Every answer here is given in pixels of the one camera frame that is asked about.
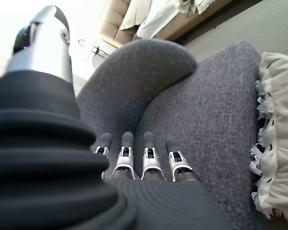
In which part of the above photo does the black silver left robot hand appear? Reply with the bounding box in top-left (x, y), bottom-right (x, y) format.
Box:
top-left (0, 5), bottom-right (231, 230)

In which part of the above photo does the white fringed cushion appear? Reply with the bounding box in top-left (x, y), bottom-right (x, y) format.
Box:
top-left (251, 52), bottom-right (288, 225)

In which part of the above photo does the grey fabric armchair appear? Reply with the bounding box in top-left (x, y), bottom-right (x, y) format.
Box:
top-left (75, 39), bottom-right (264, 230)

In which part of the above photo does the cream fringed throw blanket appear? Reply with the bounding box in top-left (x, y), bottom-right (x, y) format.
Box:
top-left (136, 0), bottom-right (233, 39)

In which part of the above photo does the beige upholstered bed frame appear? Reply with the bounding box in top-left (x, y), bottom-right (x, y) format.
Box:
top-left (99, 0), bottom-right (262, 48)

